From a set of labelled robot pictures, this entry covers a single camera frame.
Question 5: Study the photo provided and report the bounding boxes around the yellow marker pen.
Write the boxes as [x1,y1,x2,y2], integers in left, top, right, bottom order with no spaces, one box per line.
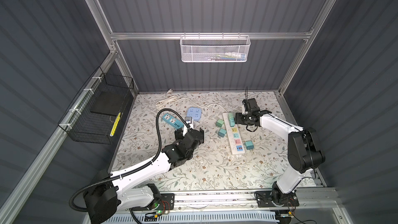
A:
[109,112,122,137]

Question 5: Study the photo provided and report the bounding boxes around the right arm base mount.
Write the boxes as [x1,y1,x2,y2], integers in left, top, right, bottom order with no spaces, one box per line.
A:
[254,190,300,208]

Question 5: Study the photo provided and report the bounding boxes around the blue square power socket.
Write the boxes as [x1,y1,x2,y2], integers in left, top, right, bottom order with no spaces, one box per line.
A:
[187,107,202,122]

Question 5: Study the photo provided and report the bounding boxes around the teal small power strip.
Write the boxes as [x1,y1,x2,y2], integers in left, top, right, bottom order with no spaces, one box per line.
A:
[162,114,184,130]

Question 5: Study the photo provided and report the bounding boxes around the long white power strip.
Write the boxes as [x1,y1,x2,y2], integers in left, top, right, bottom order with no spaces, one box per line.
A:
[222,113,245,156]

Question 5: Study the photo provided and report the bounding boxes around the white power strip cable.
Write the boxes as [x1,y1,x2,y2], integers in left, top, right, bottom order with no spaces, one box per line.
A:
[154,88,230,115]

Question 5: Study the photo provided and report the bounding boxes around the white wire basket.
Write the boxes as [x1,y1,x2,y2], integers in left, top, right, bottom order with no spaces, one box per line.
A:
[179,35,251,63]

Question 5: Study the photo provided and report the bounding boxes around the pens in white basket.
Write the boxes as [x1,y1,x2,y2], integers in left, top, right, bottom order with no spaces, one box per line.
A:
[205,52,247,62]

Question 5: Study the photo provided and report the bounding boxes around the black wire basket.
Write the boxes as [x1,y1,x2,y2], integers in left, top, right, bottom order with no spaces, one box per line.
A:
[58,68,134,145]

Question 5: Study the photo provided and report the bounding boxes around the white vented cover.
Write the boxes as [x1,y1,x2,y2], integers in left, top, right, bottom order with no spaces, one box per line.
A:
[102,211,279,224]

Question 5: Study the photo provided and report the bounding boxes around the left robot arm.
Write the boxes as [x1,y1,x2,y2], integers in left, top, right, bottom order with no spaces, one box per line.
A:
[83,129,205,224]

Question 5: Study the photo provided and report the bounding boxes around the green plug adapter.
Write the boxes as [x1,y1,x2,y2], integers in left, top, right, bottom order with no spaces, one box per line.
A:
[228,113,234,122]
[216,119,224,128]

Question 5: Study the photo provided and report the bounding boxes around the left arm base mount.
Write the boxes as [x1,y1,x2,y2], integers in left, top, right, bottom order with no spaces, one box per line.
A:
[132,194,175,211]

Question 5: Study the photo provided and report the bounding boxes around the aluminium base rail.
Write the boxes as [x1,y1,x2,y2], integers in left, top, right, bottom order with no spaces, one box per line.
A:
[118,188,338,214]

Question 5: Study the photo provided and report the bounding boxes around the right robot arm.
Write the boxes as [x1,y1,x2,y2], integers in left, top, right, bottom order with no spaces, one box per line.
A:
[235,98,325,205]

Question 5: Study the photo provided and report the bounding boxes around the black flat pad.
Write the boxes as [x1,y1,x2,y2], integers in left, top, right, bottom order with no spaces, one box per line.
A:
[90,92,125,117]

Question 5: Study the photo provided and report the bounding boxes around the teal plug adapter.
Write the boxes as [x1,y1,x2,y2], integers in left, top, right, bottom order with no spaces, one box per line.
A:
[217,128,227,138]
[244,141,254,150]
[229,119,235,127]

